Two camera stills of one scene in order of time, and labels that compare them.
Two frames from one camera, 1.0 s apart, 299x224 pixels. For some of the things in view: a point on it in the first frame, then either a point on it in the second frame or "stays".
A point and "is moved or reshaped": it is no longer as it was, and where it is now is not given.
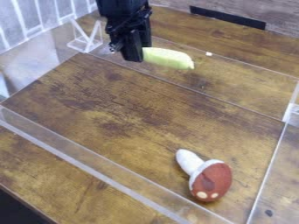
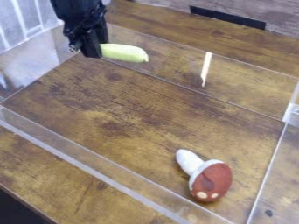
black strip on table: x=252 y=23 stays
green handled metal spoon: x=165 y=59 is moved or reshaped
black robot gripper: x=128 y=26 to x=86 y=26
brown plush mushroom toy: x=210 y=178 stays
